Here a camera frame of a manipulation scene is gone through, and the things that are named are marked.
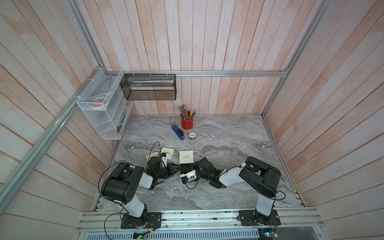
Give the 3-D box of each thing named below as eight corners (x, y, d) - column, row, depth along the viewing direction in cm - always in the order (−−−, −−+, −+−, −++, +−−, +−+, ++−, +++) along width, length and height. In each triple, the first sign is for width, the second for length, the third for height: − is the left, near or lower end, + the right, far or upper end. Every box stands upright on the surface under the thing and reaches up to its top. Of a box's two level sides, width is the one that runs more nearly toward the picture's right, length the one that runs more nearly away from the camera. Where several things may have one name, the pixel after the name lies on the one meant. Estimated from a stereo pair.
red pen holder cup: (184, 132, 111) (183, 122, 103) (180, 123, 117) (179, 113, 108) (194, 128, 113) (194, 119, 105) (189, 120, 119) (189, 110, 110)
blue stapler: (181, 141, 107) (181, 136, 103) (171, 128, 115) (170, 123, 111) (185, 139, 108) (184, 135, 104) (174, 126, 116) (174, 122, 112)
